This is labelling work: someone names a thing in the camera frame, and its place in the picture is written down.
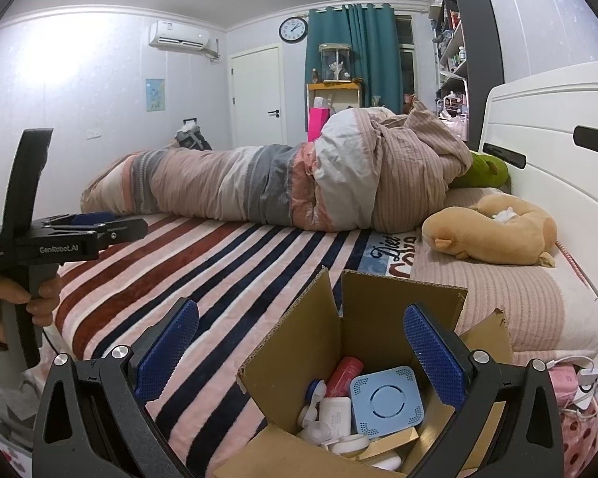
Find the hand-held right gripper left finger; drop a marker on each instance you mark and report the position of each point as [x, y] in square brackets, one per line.
[167, 353]

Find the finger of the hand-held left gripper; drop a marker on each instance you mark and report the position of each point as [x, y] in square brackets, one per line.
[94, 218]
[122, 231]

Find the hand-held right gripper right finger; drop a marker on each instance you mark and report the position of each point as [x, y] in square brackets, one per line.
[433, 353]

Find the blue square plastic device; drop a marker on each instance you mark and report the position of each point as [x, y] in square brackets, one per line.
[386, 401]

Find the pink spray bottle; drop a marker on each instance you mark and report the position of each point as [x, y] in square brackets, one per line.
[345, 373]

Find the white rectangular case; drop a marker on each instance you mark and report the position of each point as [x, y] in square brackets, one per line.
[336, 413]

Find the brown cardboard box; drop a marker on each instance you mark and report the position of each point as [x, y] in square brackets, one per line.
[299, 348]

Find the person's left hand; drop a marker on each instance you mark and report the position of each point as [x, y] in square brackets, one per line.
[50, 298]

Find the beige striped pillow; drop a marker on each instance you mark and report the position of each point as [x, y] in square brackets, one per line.
[503, 298]

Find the striped plush blanket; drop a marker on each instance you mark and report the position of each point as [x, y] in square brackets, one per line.
[219, 269]

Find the grey bag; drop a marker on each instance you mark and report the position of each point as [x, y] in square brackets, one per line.
[193, 135]

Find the brown plush toy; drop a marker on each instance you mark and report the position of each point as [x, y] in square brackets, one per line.
[488, 239]

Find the pink pouch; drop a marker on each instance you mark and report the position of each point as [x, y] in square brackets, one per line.
[564, 382]

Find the pink and grey duvet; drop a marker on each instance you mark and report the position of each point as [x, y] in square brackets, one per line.
[259, 184]

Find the white charger plug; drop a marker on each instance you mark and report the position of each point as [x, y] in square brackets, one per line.
[589, 374]

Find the pink dotted cloth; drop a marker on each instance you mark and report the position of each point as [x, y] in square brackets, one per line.
[580, 433]

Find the green plush toy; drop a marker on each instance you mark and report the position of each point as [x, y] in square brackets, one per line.
[483, 172]

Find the white door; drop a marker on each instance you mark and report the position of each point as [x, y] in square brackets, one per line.
[256, 94]

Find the white air conditioner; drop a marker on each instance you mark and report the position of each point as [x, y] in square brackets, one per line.
[179, 37]

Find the pink gift bag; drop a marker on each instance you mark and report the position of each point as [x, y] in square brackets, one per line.
[318, 124]

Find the yellow shelf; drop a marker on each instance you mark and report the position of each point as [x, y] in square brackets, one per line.
[334, 87]

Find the white bed headboard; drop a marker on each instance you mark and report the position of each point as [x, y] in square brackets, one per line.
[538, 119]

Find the glass display case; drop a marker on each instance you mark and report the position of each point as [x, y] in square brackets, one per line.
[335, 62]

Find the window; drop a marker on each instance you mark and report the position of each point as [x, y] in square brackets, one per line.
[404, 50]

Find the teal curtain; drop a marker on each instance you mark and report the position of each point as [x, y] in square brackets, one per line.
[369, 50]

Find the dark shelving unit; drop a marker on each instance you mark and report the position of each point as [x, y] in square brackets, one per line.
[478, 35]

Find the light blue wall poster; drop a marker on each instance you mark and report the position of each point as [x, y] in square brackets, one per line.
[155, 94]

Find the black wall clock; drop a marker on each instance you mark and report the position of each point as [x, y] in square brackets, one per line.
[293, 29]

